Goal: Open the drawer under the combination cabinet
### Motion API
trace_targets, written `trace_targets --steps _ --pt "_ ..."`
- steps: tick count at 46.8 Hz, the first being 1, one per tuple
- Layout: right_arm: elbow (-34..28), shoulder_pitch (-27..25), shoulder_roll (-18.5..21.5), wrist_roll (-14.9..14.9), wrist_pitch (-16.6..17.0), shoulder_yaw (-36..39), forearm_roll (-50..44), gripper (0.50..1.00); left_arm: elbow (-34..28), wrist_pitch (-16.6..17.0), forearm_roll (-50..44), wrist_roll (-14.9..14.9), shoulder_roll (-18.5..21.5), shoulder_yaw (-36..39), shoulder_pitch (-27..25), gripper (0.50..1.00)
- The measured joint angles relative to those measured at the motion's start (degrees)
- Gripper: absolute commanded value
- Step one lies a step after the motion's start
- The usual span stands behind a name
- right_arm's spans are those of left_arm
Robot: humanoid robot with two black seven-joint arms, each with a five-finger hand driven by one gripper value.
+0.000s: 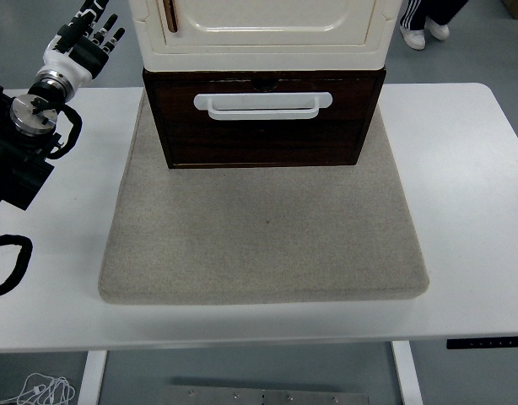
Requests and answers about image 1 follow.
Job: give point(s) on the black table control panel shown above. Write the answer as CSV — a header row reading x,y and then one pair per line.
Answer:
x,y
487,342

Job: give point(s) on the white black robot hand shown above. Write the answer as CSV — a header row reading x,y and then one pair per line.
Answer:
x,y
67,69

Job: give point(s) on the dark wooden drawer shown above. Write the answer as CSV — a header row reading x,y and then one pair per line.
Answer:
x,y
263,139

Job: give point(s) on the cream plastic cabinet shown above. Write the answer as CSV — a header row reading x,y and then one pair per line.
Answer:
x,y
263,50

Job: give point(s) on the white table leg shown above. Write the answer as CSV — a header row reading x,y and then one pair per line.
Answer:
x,y
407,375
92,377

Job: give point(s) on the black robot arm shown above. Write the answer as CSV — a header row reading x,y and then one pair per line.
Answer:
x,y
14,169

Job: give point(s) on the dark wooden drawer housing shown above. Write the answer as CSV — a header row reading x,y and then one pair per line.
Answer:
x,y
147,80

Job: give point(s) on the beige fabric mat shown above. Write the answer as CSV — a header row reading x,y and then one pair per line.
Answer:
x,y
263,236

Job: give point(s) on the person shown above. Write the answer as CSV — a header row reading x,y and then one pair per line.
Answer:
x,y
413,36

